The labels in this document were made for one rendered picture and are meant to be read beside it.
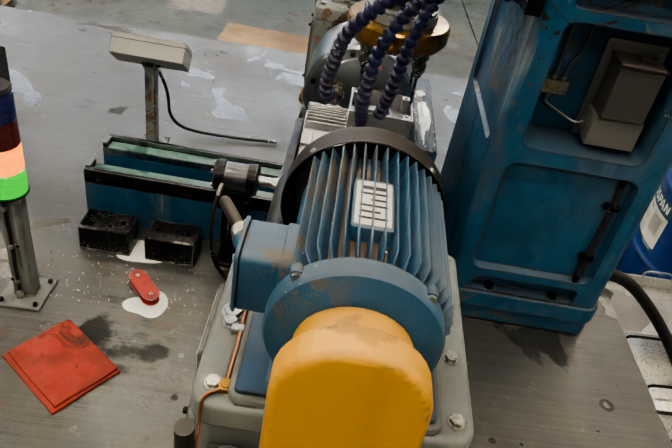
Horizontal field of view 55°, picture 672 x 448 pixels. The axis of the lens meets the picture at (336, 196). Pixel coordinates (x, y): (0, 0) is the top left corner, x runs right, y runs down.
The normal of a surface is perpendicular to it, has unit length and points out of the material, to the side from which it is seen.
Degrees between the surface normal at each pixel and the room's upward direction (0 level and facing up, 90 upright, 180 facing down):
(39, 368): 0
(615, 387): 0
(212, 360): 0
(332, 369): 90
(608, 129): 90
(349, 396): 90
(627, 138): 90
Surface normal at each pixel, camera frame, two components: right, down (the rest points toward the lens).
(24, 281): -0.08, 0.58
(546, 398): 0.15, -0.80
